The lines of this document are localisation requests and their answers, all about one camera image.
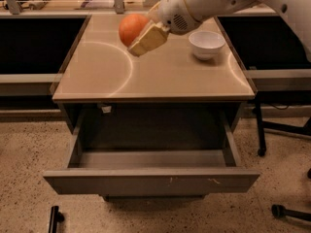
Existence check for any grey cabinet with beige top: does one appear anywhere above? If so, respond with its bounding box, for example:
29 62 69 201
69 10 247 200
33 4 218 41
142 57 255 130
49 11 259 134

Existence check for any open grey top drawer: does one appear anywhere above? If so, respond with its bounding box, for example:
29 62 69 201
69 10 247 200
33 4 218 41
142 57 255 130
44 108 259 197

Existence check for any black chair leg with caster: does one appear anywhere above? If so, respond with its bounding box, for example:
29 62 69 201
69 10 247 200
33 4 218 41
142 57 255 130
254 99 266 157

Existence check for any white ceramic bowl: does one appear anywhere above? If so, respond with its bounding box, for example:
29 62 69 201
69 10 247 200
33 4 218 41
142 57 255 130
189 31 225 60

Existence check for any black caster leg lower right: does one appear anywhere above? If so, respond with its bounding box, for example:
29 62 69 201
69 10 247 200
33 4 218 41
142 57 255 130
271 204 311 221

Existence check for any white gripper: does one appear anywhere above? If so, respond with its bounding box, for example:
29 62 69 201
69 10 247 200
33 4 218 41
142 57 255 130
127 0 200 57

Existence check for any orange fruit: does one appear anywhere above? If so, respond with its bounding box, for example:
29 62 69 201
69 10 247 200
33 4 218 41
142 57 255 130
119 14 149 47

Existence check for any white tag sticker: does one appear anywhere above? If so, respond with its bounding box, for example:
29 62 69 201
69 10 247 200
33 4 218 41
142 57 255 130
101 105 112 114

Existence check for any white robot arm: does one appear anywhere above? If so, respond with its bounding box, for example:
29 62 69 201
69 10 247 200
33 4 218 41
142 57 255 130
128 0 311 61

